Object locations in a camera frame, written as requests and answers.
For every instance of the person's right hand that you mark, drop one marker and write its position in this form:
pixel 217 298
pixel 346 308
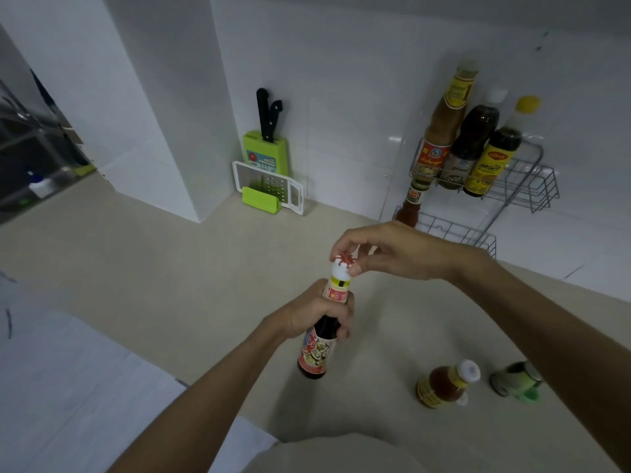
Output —
pixel 419 251

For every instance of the person's left hand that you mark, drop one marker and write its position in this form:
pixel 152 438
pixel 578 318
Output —
pixel 303 312

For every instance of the person's right middle finger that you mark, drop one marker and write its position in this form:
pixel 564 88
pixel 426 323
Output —
pixel 366 249

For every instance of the person's right thumb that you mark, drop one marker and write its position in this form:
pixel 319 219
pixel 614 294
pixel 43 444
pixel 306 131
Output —
pixel 382 266

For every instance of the person's left thumb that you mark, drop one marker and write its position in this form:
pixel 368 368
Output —
pixel 315 293

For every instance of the white red bottle cap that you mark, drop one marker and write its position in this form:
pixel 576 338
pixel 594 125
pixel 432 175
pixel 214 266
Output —
pixel 343 264

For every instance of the dark sauce bottle red label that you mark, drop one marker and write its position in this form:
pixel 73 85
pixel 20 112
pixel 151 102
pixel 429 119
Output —
pixel 318 347

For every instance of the person's left forearm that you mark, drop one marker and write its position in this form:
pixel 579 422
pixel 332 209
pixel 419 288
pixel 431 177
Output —
pixel 197 408

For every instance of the person's right forearm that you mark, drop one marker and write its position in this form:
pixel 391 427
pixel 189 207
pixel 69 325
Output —
pixel 552 334

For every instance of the red chilli sauce bottle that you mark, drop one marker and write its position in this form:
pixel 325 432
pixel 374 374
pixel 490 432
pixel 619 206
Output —
pixel 410 206

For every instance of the white slicer grater board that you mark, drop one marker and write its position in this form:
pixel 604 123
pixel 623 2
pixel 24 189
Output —
pixel 288 189

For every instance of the green slicer hand guard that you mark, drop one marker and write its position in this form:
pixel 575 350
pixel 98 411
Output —
pixel 260 200

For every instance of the small amber sauce bottle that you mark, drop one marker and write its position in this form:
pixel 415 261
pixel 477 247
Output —
pixel 446 384

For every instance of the green knife holder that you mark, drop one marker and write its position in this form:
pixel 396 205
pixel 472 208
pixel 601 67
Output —
pixel 268 155

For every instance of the tall amber sauce bottle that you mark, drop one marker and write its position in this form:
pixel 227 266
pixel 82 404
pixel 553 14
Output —
pixel 443 128

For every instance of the dark sauce bottle white cap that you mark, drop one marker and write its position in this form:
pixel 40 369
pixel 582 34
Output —
pixel 471 142

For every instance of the dark sauce bottle yellow cap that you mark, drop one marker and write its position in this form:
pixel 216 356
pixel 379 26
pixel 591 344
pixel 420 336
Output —
pixel 495 160

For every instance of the green capped seasoning jar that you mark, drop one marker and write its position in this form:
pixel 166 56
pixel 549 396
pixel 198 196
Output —
pixel 515 380

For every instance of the metal dish rack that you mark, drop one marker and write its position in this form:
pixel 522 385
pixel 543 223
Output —
pixel 34 157

